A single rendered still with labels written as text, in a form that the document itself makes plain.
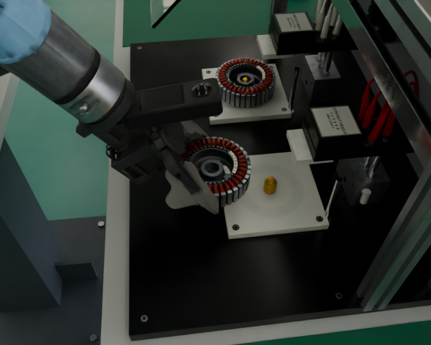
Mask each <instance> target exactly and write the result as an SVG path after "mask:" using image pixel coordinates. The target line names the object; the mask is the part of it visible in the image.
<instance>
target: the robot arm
mask: <svg viewBox="0 0 431 345"><path fill-rule="evenodd" d="M8 73H12V74H14V75H16V76H17V77H18V78H20V79H22V80H23V81H24V82H25V83H27V84H29V85H30V86H31V87H32V88H34V89H35V90H37V91H38V92H39V93H41V94H43V95H44V96H45V97H46V98H48V99H49V100H51V101H52V102H54V103H55V104H57V105H59V106H60V107H61V108H63V109H64V110H66V111H67V112H68V113H69V114H71V115H72V116H74V117H75V118H76V119H78V121H79V124H78V125H77V127H76V133H78V134H79V135H80V136H82V137H83V138H86V137H87V136H89V135H90V134H91V133H92V134H94V135H95V136H96V137H97V138H99V139H100V140H102V141H104V142H105V143H106V144H107V146H108V145H109V148H107V146H106V148H107V150H106V154H107V156H108V157H109V158H110V159H111V160H112V161H111V167H112V168H113V169H115V170H117V171H118V172H119V173H121V174H122V175H124V176H125V177H127V178H128V179H130V180H132V181H133V182H134V183H136V184H138V185H140V184H142V183H144V182H145V181H148V180H149V179H153V178H155V177H157V176H158V175H160V174H162V173H163V172H162V168H164V167H166V169H167V170H166V173H165V176H166V179H167V180H168V182H169V183H170V185H171V190H170V192H169V193H168V195H167V197H166V203H167V204H168V206H169V207H171V208H172V209H179V208H183V207H189V206H193V205H202V206H203V207H204V208H205V209H207V210H208V211H210V212H211V213H213V214H215V215H216V214H218V213H219V208H218V198H217V197H216V196H215V195H214V194H213V193H212V191H211V190H210V189H209V186H208V185H207V184H206V183H205V182H204V181H203V180H202V178H201V177H200V175H199V173H198V170H197V169H196V167H195V166H194V165H193V163H192V162H188V161H184V159H183V158H182V157H181V155H182V154H184V153H186V152H187V151H186V149H185V139H187V138H190V139H192V140H196V139H198V140H199V138H204V139H205V138H206V137H208V135H207V134H206V133H205V132H204V131H203V130H202V129H201V128H200V127H199V126H198V125H197V124H196V123H195V122H194V121H193V120H194V119H199V118H206V117H210V116H218V115H221V113H222V112H223V107H222V100H221V95H220V88H219V84H218V80H217V79H216V78H213V77H212V78H208V79H201V80H197V81H189V82H185V83H181V84H174V85H169V86H162V87H158V88H151V89H146V90H139V91H135V87H134V85H133V84H132V83H131V82H130V81H129V80H128V79H127V78H126V77H125V76H124V74H123V72H122V71H120V70H119V69H118V68H117V67H116V66H115V65H113V64H112V63H111V62H110V61H109V60H108V59H107V58H106V57H105V56H104V55H102V54H101V53H100V52H99V51H98V50H96V49H95V48H94V47H93V46H92V45H91V44H90V43H89V42H87V41H86V40H85V39H84V38H83V37H82V36H80V35H79V34H78V33H77V32H76V31H75V30H74V29H73V28H72V27H71V26H70V25H68V24H67V23H66V22H65V21H64V20H62V19H61V18H60V17H59V16H58V15H57V14H56V13H55V12H54V11H53V10H52V9H51V8H49V6H48V5H47V3H46V2H45V1H44V0H0V76H3V75H5V74H8ZM107 151H109V154H108V153H107ZM116 151H117V152H116ZM115 154H116V158H115ZM127 173H128V174H127ZM133 177H134V178H133Z"/></svg>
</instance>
